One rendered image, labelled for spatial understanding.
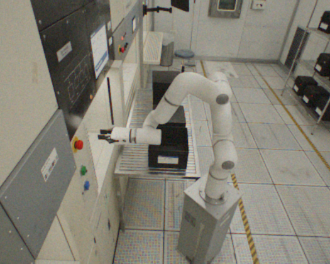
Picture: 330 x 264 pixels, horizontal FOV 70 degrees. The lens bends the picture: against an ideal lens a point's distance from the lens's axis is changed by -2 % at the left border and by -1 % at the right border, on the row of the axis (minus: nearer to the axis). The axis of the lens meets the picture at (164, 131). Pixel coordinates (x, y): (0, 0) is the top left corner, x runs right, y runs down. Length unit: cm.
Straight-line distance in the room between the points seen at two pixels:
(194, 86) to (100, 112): 88
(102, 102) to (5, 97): 114
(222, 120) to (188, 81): 26
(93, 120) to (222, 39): 448
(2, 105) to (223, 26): 541
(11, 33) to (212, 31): 529
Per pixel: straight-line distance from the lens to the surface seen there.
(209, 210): 152
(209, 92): 103
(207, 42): 581
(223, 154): 126
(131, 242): 225
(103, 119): 179
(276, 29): 614
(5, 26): 65
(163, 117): 115
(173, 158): 163
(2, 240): 67
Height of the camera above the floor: 198
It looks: 37 degrees down
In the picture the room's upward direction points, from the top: 3 degrees clockwise
